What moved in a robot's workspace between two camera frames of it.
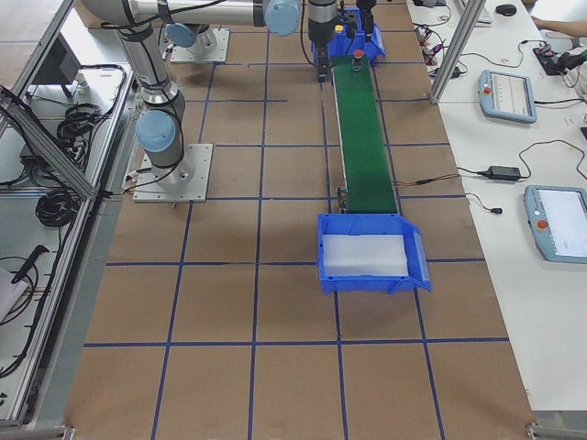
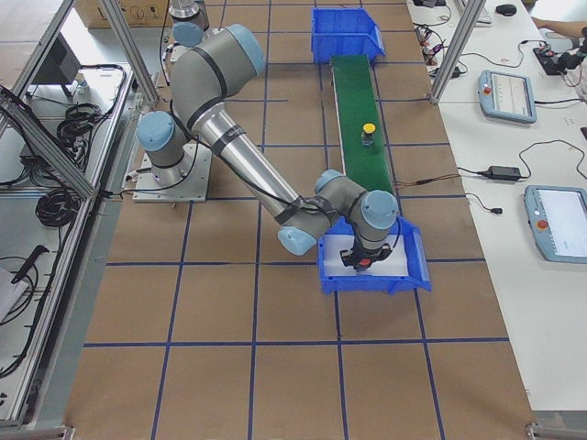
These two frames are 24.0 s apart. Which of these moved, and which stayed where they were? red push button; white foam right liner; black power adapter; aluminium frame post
Moved: red push button
Stayed: aluminium frame post; white foam right liner; black power adapter
